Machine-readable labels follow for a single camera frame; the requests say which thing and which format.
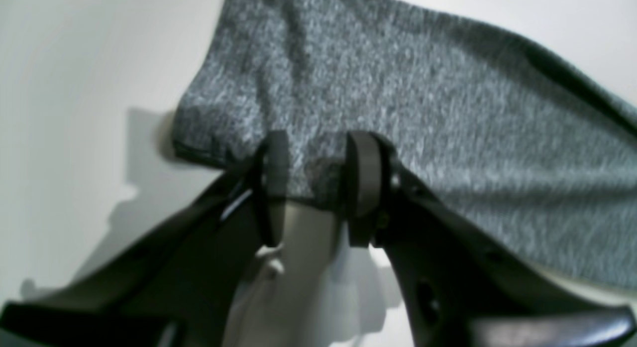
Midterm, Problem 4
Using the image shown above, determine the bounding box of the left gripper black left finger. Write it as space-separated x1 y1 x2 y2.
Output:
1 130 289 347

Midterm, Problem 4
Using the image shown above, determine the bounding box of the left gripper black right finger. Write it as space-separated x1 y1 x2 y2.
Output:
343 131 636 347

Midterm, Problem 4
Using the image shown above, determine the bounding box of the grey long-sleeve T-shirt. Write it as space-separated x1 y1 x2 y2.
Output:
172 0 637 289

